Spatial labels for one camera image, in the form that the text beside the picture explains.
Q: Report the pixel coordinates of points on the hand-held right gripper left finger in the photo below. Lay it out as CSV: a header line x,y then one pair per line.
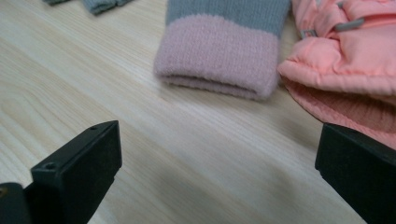
x,y
77,168

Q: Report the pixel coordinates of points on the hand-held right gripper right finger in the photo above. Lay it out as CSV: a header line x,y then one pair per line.
x,y
361,168

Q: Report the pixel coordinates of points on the pink padded glove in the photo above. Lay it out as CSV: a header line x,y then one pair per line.
x,y
348,59

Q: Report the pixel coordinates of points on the grey-blue knit cloth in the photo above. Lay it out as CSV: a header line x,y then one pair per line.
x,y
102,5

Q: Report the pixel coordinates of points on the grey and pink knit glove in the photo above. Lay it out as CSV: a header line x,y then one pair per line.
x,y
218,53

